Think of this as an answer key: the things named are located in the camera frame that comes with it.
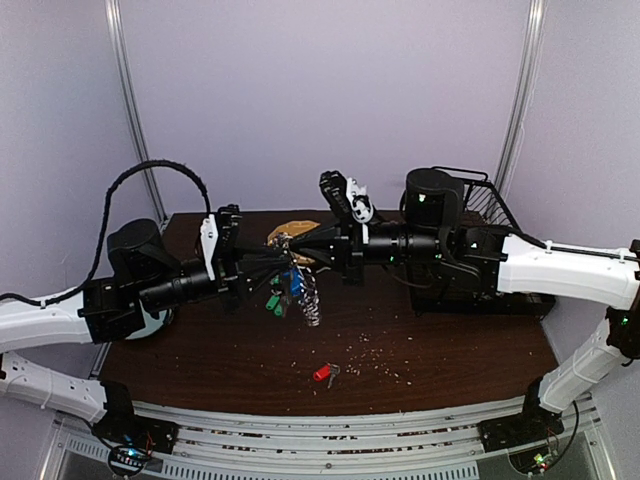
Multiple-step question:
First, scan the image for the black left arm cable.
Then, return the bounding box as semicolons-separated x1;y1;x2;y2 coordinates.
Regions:
0;158;211;304

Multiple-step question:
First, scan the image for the yellow dotted plate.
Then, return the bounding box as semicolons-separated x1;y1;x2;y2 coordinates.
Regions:
267;220;319;248

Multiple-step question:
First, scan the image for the light blue plate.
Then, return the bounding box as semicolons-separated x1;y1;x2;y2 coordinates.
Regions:
126;309;175;341

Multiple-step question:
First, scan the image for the aluminium corner post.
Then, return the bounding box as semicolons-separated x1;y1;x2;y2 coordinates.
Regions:
495;0;547;198
104;0;168;224

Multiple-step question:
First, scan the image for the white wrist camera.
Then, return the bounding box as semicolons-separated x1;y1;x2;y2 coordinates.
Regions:
346;177;374;245
199;213;218;281

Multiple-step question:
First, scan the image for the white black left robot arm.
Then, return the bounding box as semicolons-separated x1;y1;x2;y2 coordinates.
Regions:
1;205;292;444

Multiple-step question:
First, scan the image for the left aluminium corner post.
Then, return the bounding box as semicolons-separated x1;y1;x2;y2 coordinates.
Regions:
104;0;168;224

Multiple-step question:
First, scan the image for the blue tag key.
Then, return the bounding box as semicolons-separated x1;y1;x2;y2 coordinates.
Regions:
285;268;303;298

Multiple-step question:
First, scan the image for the right aluminium corner post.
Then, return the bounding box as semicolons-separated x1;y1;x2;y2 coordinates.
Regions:
495;0;547;198

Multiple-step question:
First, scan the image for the black wire dish rack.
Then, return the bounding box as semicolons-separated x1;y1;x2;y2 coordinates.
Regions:
399;166;555;318

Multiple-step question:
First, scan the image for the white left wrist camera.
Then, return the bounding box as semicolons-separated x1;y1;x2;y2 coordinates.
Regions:
199;213;218;281

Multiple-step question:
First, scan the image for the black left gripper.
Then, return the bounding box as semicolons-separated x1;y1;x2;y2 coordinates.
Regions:
136;238;289;316

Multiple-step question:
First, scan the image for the key with green tag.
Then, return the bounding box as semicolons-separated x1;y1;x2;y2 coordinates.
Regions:
265;295;280;311
272;303;286;318

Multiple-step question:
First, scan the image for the aluminium front rail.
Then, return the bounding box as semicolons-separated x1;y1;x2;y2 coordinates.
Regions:
49;392;601;480

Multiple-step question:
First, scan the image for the large ring of keyrings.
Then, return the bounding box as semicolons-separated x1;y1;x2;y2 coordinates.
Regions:
267;234;324;329

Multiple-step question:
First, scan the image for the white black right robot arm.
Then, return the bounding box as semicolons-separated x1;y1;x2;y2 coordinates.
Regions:
289;167;639;442

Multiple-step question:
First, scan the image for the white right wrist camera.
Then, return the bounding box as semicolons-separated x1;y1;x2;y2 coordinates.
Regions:
346;177;374;245

